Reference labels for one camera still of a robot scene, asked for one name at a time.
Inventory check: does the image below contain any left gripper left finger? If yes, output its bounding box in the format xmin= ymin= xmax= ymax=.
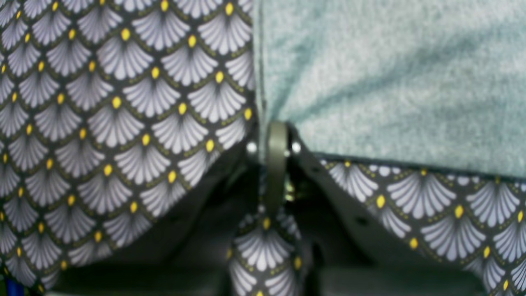
xmin=107 ymin=122 xmax=288 ymax=268

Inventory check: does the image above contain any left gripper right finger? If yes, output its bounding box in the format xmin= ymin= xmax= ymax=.
xmin=287 ymin=127 xmax=465 ymax=270

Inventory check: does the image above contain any light grey T-shirt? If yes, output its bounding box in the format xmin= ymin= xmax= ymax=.
xmin=254 ymin=0 xmax=526 ymax=178

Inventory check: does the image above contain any fan-patterned purple table cloth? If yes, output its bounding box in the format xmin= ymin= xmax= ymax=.
xmin=1 ymin=0 xmax=525 ymax=296

